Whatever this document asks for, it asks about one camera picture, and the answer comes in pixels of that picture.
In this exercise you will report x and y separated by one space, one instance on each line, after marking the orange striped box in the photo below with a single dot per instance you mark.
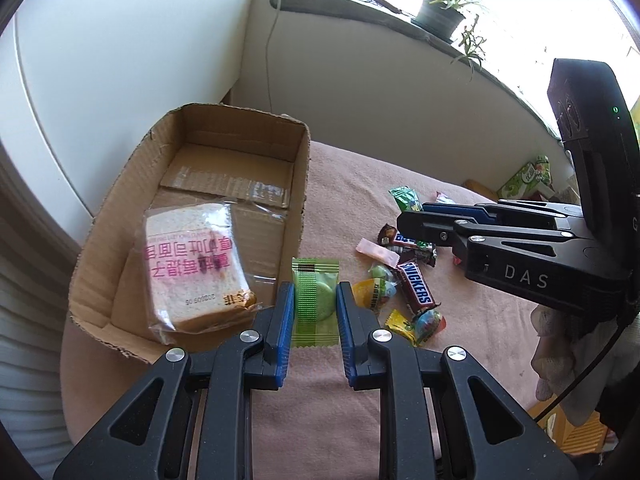
585 432

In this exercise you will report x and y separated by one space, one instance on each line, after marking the green printed carton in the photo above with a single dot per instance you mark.
527 177

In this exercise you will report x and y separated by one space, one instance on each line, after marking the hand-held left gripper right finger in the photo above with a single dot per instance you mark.
345 332

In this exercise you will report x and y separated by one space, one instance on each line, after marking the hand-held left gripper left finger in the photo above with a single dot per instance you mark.
284 332

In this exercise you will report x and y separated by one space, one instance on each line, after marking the green snack packet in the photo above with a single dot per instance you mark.
314 300

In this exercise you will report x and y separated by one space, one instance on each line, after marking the grey window sill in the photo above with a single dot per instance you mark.
350 10

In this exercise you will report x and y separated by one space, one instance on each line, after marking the red white candy wrapper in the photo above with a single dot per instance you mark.
444 198

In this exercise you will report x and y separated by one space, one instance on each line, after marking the green candy packet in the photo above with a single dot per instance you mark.
407 199

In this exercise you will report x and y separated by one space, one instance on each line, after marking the white ribbed panel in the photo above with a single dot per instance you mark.
30 335

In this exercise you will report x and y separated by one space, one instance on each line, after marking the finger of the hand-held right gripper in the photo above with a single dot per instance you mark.
450 210
425 227

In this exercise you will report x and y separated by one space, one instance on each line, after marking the cardboard box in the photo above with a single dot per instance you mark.
220 170

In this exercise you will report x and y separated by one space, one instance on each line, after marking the bread slice packet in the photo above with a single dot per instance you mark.
192 270

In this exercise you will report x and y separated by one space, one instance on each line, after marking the yellow candy packet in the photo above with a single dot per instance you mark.
397 325

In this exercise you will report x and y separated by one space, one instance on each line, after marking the red jelly cup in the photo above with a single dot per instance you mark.
429 325

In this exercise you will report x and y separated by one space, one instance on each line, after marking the yellow jelly cup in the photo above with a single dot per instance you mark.
372 295

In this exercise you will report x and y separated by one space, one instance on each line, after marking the pink candy wrapper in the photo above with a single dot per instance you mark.
375 251

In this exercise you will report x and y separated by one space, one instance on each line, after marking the brown chocolate bar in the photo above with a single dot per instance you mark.
400 242
417 287

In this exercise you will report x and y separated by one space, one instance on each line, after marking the person's right hand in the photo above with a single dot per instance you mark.
555 355

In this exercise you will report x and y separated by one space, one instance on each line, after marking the potted spider plant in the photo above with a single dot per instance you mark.
440 15

